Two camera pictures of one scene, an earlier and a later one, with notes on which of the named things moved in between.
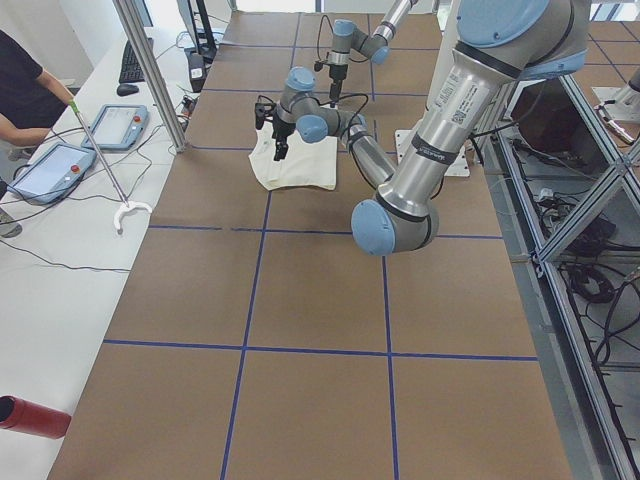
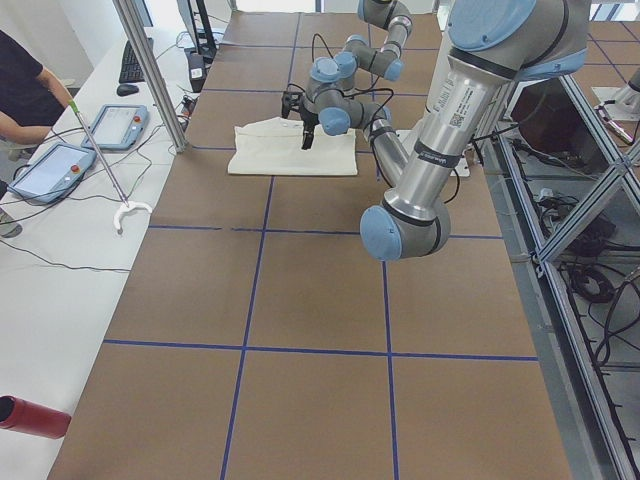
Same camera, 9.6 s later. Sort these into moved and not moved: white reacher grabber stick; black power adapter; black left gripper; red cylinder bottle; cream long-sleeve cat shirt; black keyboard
Moved: cream long-sleeve cat shirt; black left gripper
Not moved: white reacher grabber stick; red cylinder bottle; black power adapter; black keyboard
